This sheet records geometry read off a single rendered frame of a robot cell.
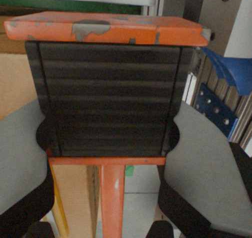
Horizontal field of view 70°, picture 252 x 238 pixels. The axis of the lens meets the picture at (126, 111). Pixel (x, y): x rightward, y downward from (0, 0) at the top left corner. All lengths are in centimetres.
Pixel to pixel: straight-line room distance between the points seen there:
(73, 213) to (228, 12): 48
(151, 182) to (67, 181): 166
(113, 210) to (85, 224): 35
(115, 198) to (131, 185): 185
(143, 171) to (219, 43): 170
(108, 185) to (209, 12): 23
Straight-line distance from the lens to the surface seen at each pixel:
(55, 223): 50
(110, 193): 17
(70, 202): 46
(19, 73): 28
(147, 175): 192
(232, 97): 43
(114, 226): 22
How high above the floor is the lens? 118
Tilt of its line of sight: 58 degrees down
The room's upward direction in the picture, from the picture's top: 177 degrees clockwise
